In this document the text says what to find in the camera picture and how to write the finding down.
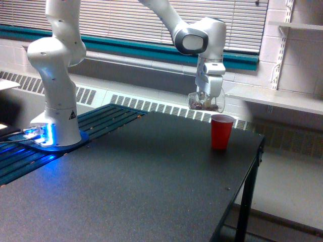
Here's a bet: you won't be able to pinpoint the blue slotted mounting plate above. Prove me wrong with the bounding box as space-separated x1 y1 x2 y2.
1 104 146 185

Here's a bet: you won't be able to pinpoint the white wall shelf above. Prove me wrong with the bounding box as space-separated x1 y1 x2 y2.
268 21 323 37
226 85 322 115

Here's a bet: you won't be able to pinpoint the white baseboard radiator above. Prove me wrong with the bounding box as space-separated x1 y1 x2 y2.
1 71 322 159

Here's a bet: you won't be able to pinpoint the red plastic cup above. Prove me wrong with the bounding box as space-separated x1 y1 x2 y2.
211 114 235 150

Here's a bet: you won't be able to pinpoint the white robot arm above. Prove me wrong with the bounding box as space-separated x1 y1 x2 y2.
25 1 226 148

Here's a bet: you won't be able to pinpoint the white lower wall shelf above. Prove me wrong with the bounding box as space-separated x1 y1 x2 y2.
226 85 322 115

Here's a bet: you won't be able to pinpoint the white object at left edge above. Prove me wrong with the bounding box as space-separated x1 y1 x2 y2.
0 79 20 91

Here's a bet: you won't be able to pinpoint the clear plastic cup with candies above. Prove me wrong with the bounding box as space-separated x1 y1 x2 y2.
187 88 226 113

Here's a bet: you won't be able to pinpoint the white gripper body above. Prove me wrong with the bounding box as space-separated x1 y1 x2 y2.
195 57 226 98

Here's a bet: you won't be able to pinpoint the black table leg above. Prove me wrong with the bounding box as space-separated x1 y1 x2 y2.
234 138 265 241

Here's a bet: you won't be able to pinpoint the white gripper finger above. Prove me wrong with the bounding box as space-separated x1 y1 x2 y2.
203 98 212 106
197 91 206 100

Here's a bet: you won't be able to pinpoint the white upper wall shelf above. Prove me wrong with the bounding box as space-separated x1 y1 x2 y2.
268 21 323 37

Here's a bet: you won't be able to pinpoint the white shelf bracket rail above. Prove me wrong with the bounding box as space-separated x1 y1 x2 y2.
270 0 294 90

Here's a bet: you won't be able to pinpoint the white window blinds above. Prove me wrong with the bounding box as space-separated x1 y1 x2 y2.
1 1 268 53

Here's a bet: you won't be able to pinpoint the black cable at base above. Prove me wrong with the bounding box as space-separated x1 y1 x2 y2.
0 128 38 144

